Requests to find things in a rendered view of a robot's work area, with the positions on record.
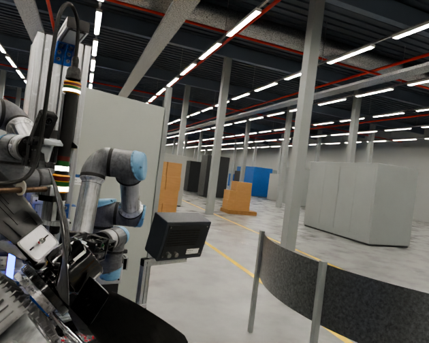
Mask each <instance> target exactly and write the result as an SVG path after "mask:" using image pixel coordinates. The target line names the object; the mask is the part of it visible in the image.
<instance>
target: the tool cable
mask: <svg viewBox="0 0 429 343"><path fill-rule="evenodd" d="M67 6H70V8H71V9H72V11H73V13H74V17H75V20H76V44H75V51H74V56H78V49H79V42H80V21H79V17H78V13H77V11H76V8H75V7H74V5H73V4H72V3H70V2H66V3H64V4H63V5H62V6H61V7H60V9H59V11H58V14H57V18H56V21H55V25H54V32H53V36H52V45H51V50H50V59H49V65H48V75H47V81H46V91H45V96H44V106H43V112H42V121H41V127H40V132H39V140H38V144H37V151H36V154H35V159H34V162H33V164H32V167H31V169H30V170H29V172H28V173H27V174H26V175H25V176H23V177H21V178H19V179H16V180H8V181H0V186H6V185H11V184H16V186H20V187H22V192H21V193H17V195H24V194H25V192H26V189H27V185H26V183H25V180H27V179H28V178H29V177H30V176H31V175H32V174H33V172H34V171H35V168H36V167H37V164H38V161H39V156H40V153H41V149H42V143H43V138H44V129H45V124H46V115H47V109H48V100H49V94H50V84H51V78H52V68H53V63H54V53H55V48H56V43H57V35H58V30H59V24H60V20H61V16H62V13H63V11H64V9H65V8H66V7H67Z"/></svg>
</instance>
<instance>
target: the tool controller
mask: <svg viewBox="0 0 429 343"><path fill-rule="evenodd" d="M210 224H211V221H209V220H208V219H207V218H205V217H204V216H202V215H201V214H200V213H195V212H156V213H155V215H154V218H153V222H152V225H151V228H150V232H149V235H148V239H147V242H146V246H145V251H146V252H147V253H148V254H149V255H150V256H151V257H153V258H154V259H155V260H156V261H165V260H172V259H186V258H193V257H200V256H201V253H202V250H203V247H204V244H205V241H206V237H207V235H208V231H209V229H210Z"/></svg>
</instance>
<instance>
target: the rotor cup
mask: <svg viewBox="0 0 429 343"><path fill-rule="evenodd" d="M70 242H71V253H70V257H68V260H67V264H68V265H69V268H68V278H69V294H74V295H78V294H79V292H80V291H81V289H82V287H83V286H84V284H85V283H86V281H87V280H88V278H89V276H91V277H92V278H94V277H96V275H98V273H100V272H101V273H100V275H101V274H102V273H103V267H102V266H101V263H100V262H99V261H98V260H97V258H96V257H95V255H94V254H93V253H92V252H91V251H90V250H89V249H88V248H87V247H86V246H85V245H84V244H83V243H82V242H81V241H80V240H79V239H78V238H75V237H70ZM83 250H84V251H85V252H86V253H85V254H83V255H82V256H81V257H80V258H79V259H78V260H77V261H74V260H73V259H74V258H75V257H77V256H78V255H79V254H80V253H81V252H82V251H83ZM62 253H63V247H62V244H61V245H60V246H58V247H57V248H55V249H54V250H53V251H52V252H50V253H49V254H48V255H46V256H45V258H44V261H45V264H44V266H43V267H42V268H41V269H34V268H33V267H32V266H31V265H29V264H26V265H25V266H24V267H22V268H21V269H20V270H21V272H22V273H23V274H24V275H25V276H26V277H27V278H28V279H29V280H30V281H31V282H32V283H33V284H34V285H35V286H36V287H37V288H38V289H39V290H40V292H41V293H42V294H43V295H44V296H45V297H46V299H47V300H48V301H49V302H50V303H51V304H52V305H53V306H54V307H55V309H56V310H57V312H58V313H59V314H60V315H61V316H64V315H65V314H66V313H67V312H69V308H68V307H67V305H66V304H65V302H64V301H63V300H62V299H61V297H60V295H59V293H58V291H57V290H56V288H55V283H56V279H57V274H58V270H54V264H55V263H56V262H57V263H60V262H61V256H62ZM100 275H98V277H99V276H100ZM98 277H96V279H97V278H98Z"/></svg>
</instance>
